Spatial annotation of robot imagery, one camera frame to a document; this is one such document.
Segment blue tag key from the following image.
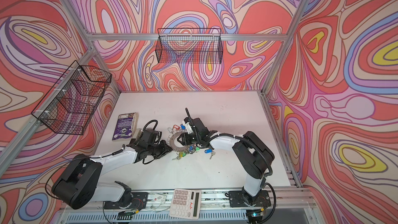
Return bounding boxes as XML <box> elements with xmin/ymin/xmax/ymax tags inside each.
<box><xmin>205</xmin><ymin>149</ymin><xmax>215</xmax><ymax>160</ymax></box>

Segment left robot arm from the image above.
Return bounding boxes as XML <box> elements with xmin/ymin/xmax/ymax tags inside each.
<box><xmin>49</xmin><ymin>120</ymin><xmax>172</xmax><ymax>209</ymax></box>

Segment back wire basket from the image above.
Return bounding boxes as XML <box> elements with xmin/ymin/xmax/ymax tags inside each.
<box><xmin>155</xmin><ymin>28</ymin><xmax>223</xmax><ymax>64</ymax></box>

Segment wire basket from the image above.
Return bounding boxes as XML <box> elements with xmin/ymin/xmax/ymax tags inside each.
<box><xmin>155</xmin><ymin>28</ymin><xmax>223</xmax><ymax>64</ymax></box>
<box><xmin>31</xmin><ymin>61</ymin><xmax>112</xmax><ymax>135</ymax></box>

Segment white pink calculator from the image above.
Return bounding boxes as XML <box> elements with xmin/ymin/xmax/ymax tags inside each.
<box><xmin>169</xmin><ymin>189</ymin><xmax>202</xmax><ymax>220</ymax></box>

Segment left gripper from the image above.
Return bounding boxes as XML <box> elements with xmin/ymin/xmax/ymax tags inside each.
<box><xmin>147</xmin><ymin>140</ymin><xmax>175</xmax><ymax>160</ymax></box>

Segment small white label card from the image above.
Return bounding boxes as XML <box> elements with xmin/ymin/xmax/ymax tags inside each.
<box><xmin>153</xmin><ymin>194</ymin><xmax>167</xmax><ymax>204</ymax></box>

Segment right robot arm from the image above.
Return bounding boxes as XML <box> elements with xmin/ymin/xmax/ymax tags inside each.
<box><xmin>177</xmin><ymin>108</ymin><xmax>275</xmax><ymax>206</ymax></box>

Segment round keyring disc with keys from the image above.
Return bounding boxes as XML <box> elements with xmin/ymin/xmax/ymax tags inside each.
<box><xmin>166</xmin><ymin>125</ymin><xmax>200</xmax><ymax>161</ymax></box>

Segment left wire basket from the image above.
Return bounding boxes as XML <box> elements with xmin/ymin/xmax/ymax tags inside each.
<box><xmin>31</xmin><ymin>61</ymin><xmax>112</xmax><ymax>135</ymax></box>

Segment purple book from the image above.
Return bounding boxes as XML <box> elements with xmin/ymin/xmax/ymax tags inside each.
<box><xmin>112</xmin><ymin>112</ymin><xmax>139</xmax><ymax>141</ymax></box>

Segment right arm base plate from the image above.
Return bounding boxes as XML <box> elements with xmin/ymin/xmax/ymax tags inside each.
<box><xmin>225</xmin><ymin>189</ymin><xmax>272</xmax><ymax>208</ymax></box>

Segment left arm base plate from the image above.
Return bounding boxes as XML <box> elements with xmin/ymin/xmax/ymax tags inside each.
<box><xmin>104</xmin><ymin>192</ymin><xmax>149</xmax><ymax>210</ymax></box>

